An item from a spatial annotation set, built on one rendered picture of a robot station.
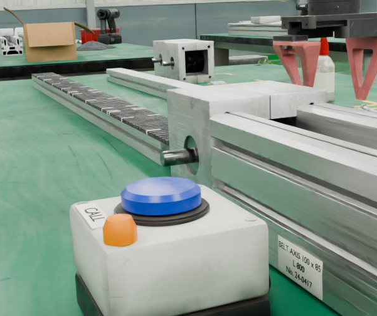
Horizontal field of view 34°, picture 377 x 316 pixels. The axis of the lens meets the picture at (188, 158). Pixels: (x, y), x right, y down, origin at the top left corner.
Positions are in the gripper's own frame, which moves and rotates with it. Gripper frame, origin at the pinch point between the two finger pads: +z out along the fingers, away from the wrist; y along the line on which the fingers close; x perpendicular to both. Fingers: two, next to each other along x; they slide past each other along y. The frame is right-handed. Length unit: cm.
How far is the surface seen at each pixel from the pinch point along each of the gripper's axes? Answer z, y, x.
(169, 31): 18, 379, 1043
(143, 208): -1.1, -33.8, -32.2
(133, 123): 2.3, -21.3, 9.3
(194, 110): -2.7, -24.2, -16.0
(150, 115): 2.3, -17.6, 13.8
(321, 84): 2.8, 18.6, 29.2
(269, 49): 14, 160, 291
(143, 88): 5, -1, 66
